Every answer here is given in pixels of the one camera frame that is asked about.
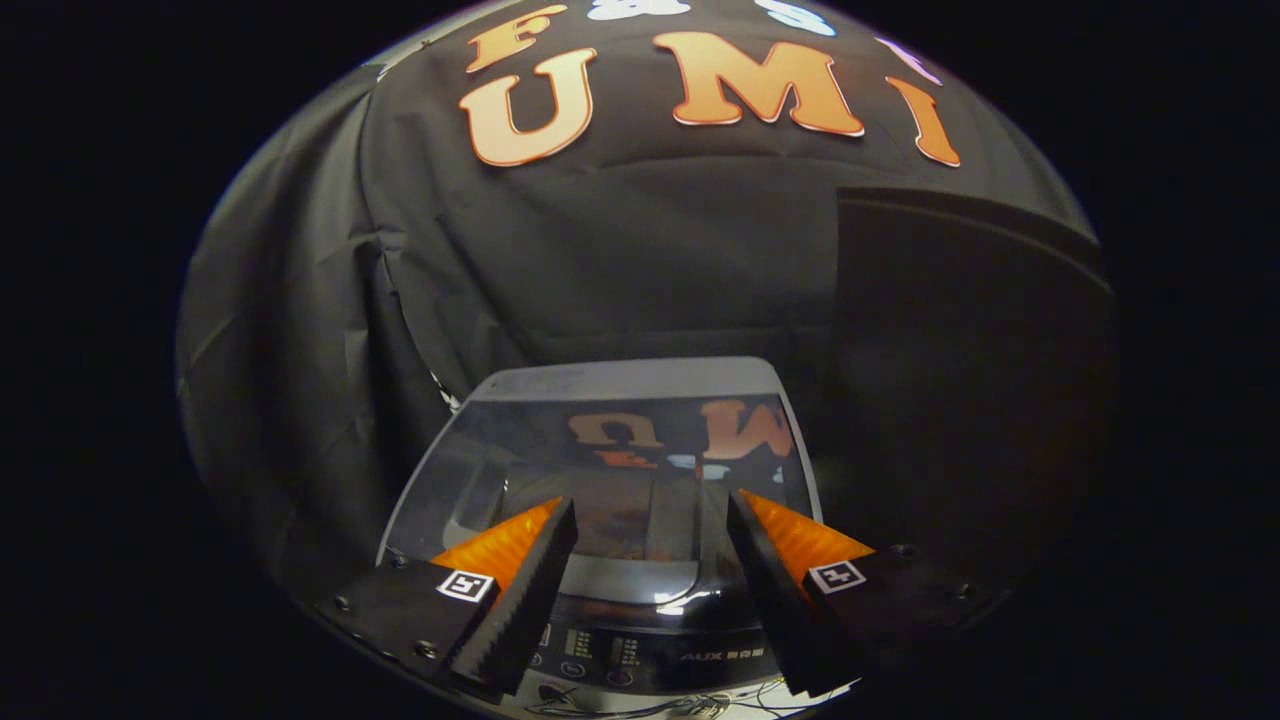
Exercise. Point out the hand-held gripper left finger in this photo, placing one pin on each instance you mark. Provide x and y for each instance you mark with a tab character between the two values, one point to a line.
525	600

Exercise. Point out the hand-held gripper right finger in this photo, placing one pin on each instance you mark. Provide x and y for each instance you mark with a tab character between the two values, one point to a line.
775	600

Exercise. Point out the washing machine glass lid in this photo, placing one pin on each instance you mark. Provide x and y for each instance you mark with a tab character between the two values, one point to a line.
620	480

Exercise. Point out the grey washing machine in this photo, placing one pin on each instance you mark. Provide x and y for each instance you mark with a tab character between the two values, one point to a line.
620	378

